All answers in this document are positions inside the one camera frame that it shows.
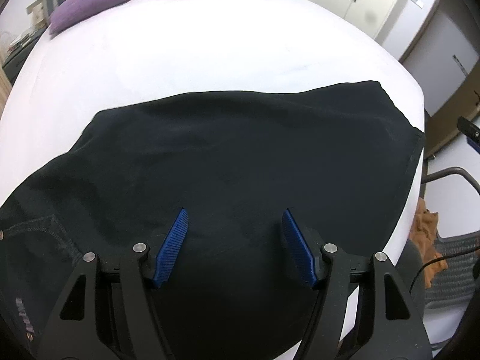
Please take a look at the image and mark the black denim pants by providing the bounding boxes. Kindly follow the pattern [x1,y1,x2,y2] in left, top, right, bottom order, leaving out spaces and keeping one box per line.
[1,81,425,359]

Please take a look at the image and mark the orange cloth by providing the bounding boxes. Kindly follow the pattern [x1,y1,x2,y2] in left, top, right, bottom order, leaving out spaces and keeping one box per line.
[409,197,448,289]

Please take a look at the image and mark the grey mesh chair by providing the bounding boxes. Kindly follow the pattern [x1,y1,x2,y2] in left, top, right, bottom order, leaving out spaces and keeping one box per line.
[400,166,480,357]

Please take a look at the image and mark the white wardrobe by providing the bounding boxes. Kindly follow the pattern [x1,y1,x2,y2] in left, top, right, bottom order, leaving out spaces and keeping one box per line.
[309,0,479,116]

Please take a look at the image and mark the dark nightstand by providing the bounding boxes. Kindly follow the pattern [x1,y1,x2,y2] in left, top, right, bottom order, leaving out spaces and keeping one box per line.
[2,29,45,85]

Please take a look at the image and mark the purple pillow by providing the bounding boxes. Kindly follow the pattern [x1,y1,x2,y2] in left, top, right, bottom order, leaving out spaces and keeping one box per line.
[49,0,130,36]

